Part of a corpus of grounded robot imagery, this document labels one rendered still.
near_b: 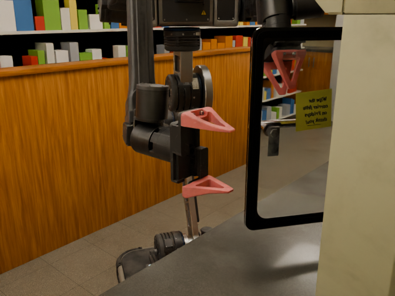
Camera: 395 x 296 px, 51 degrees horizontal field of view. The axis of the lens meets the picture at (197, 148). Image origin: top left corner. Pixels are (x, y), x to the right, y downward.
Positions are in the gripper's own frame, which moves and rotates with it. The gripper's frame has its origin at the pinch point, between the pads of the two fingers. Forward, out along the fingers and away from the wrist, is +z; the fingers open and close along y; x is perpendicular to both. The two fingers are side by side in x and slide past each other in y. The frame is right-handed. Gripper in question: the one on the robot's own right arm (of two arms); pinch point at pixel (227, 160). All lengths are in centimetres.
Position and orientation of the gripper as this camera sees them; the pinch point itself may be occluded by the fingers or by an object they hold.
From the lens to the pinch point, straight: 63.5
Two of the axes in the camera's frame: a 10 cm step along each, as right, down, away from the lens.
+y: 0.0, -9.5, -3.0
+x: 6.6, -2.3, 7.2
